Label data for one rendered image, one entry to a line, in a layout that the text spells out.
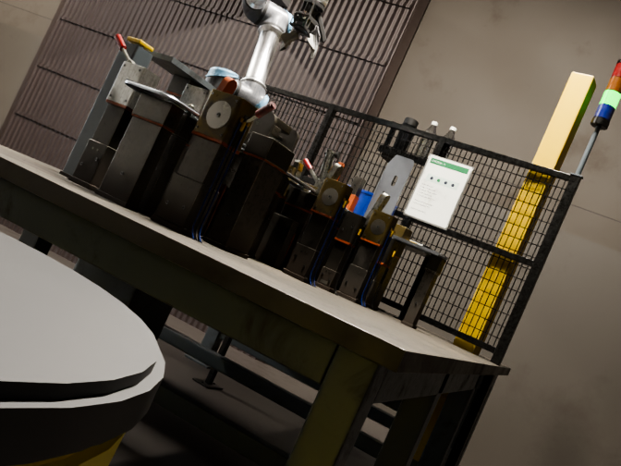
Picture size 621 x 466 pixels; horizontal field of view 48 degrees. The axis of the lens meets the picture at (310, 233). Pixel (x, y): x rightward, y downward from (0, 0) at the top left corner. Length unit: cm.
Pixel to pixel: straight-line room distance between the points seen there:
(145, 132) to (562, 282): 327
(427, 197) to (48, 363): 299
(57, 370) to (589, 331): 437
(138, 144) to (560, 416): 335
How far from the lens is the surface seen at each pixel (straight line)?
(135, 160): 184
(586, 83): 330
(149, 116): 185
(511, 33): 512
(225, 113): 174
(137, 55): 220
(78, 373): 29
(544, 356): 457
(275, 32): 308
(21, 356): 29
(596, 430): 458
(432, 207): 321
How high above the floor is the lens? 76
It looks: 2 degrees up
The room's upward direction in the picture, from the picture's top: 24 degrees clockwise
